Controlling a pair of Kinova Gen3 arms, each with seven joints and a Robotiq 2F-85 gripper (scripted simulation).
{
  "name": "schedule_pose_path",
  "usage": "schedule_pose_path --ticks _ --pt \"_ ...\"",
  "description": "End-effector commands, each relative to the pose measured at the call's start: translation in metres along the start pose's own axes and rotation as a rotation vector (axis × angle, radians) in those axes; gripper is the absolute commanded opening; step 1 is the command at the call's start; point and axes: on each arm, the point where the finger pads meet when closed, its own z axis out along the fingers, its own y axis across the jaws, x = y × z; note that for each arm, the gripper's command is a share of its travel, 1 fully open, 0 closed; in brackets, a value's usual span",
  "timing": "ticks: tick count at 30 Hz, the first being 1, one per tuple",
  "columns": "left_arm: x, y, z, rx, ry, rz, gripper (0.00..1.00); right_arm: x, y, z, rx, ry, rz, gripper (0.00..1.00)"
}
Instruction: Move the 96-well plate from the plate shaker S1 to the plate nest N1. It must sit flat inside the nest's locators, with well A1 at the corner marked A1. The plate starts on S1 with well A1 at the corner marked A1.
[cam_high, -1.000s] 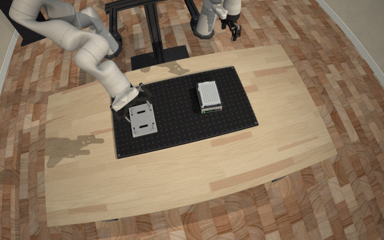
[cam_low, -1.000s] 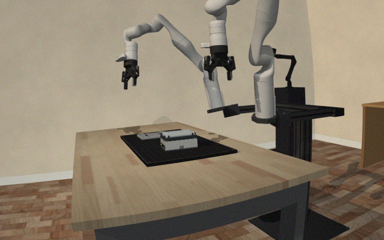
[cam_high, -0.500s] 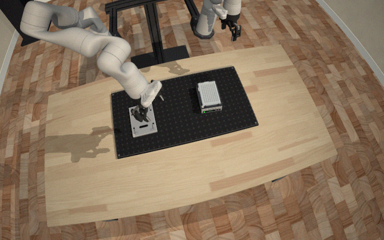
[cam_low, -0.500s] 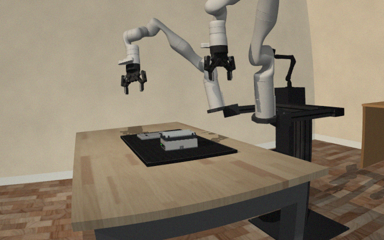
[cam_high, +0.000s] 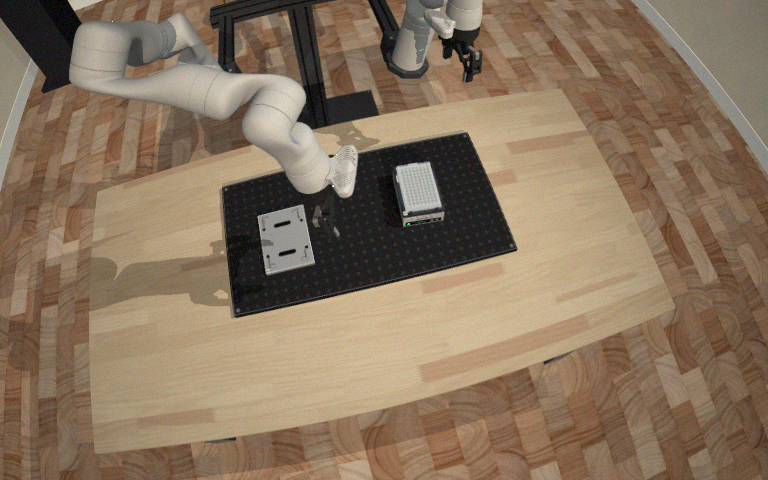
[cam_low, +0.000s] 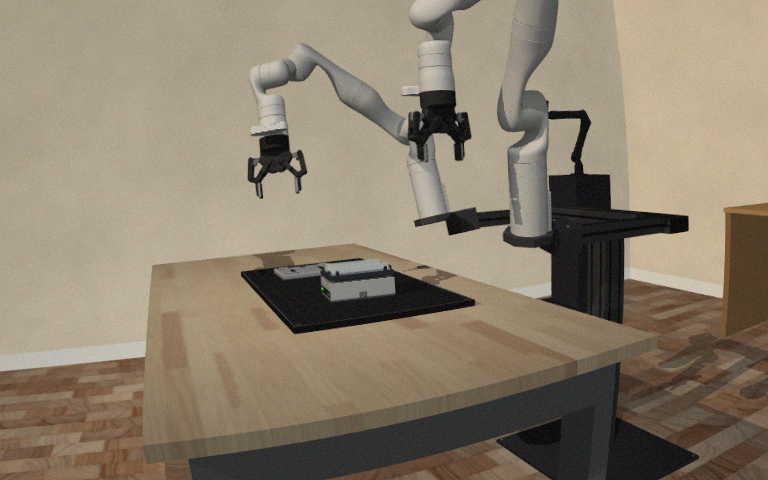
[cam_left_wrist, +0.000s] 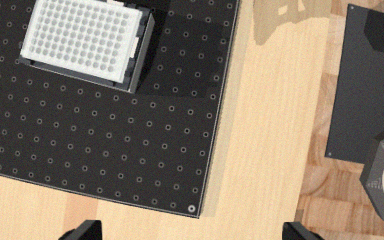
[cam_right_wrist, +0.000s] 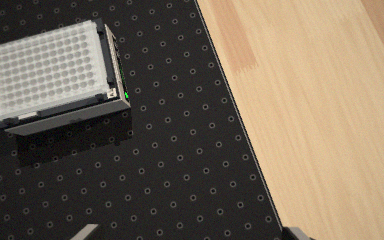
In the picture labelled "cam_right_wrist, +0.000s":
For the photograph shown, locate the black perforated breadboard plate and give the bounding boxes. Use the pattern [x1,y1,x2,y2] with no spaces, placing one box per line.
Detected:
[0,0,283,240]

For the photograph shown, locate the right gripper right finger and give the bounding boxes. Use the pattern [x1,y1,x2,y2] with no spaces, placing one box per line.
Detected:
[282,227,315,240]

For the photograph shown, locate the white well plate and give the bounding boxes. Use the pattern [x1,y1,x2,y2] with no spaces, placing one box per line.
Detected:
[0,20,110,122]

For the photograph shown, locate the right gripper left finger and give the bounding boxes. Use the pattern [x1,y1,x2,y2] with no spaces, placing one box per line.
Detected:
[65,224,104,240]

